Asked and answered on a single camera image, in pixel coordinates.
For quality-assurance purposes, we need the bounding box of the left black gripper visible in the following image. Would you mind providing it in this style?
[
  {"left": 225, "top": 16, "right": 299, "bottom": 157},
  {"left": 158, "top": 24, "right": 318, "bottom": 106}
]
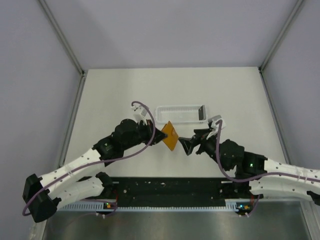
[{"left": 122, "top": 119, "right": 167, "bottom": 151}]

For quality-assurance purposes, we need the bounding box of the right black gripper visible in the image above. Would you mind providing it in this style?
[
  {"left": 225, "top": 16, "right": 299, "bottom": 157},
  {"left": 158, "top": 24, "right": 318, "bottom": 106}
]
[{"left": 178, "top": 128, "right": 230, "bottom": 172}]

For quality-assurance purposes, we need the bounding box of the orange leather card holder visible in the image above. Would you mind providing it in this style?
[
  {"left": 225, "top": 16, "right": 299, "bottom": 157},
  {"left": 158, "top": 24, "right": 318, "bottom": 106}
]
[{"left": 161, "top": 121, "right": 179, "bottom": 151}]

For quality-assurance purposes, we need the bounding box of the dark credit card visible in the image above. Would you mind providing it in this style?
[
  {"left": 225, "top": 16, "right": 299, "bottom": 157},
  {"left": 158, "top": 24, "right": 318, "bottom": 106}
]
[{"left": 198, "top": 105, "right": 207, "bottom": 121}]

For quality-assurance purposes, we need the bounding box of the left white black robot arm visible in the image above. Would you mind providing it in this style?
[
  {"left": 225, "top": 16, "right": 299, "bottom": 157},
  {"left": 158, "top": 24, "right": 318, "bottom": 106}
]
[{"left": 22, "top": 119, "right": 168, "bottom": 223}]

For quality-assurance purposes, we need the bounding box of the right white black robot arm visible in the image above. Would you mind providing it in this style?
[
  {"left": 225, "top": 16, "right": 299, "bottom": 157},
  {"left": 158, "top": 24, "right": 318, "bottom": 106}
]
[{"left": 178, "top": 128, "right": 320, "bottom": 205}]

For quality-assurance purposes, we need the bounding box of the clear plastic card tray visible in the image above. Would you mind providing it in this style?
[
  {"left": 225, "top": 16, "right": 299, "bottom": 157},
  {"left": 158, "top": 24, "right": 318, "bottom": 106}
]
[{"left": 155, "top": 104, "right": 208, "bottom": 124}]

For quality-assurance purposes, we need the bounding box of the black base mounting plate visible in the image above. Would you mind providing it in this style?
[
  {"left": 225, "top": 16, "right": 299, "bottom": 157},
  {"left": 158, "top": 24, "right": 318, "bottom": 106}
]
[{"left": 84, "top": 176, "right": 263, "bottom": 208}]

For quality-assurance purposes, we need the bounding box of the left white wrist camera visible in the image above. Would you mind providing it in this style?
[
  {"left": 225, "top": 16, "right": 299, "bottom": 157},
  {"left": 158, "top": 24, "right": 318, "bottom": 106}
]
[{"left": 131, "top": 104, "right": 149, "bottom": 125}]

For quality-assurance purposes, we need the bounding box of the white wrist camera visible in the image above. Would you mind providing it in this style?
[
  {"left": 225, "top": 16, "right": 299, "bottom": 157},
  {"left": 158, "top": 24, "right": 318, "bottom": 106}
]
[
  {"left": 131, "top": 104, "right": 149, "bottom": 125},
  {"left": 207, "top": 115, "right": 226, "bottom": 132}
]

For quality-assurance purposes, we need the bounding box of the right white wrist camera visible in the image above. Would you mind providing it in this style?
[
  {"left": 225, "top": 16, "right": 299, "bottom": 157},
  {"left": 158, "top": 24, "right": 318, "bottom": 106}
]
[{"left": 207, "top": 115, "right": 226, "bottom": 132}]

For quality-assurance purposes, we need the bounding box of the grey slotted cable duct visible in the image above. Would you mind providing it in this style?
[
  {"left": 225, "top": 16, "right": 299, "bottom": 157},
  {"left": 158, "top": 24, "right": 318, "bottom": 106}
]
[{"left": 58, "top": 201, "right": 252, "bottom": 213}]

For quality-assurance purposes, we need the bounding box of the left aluminium frame post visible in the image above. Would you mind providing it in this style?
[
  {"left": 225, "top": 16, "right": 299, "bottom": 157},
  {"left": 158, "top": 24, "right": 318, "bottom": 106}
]
[{"left": 36, "top": 0, "right": 85, "bottom": 77}]

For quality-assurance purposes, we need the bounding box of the aluminium frame post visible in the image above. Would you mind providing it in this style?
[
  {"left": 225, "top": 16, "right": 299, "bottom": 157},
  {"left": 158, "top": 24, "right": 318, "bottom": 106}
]
[
  {"left": 258, "top": 0, "right": 306, "bottom": 74},
  {"left": 36, "top": 0, "right": 85, "bottom": 77}
]

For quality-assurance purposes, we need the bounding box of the right aluminium frame post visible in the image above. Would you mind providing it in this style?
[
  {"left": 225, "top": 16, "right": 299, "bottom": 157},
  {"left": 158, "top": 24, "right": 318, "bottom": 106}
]
[{"left": 258, "top": 0, "right": 306, "bottom": 74}]

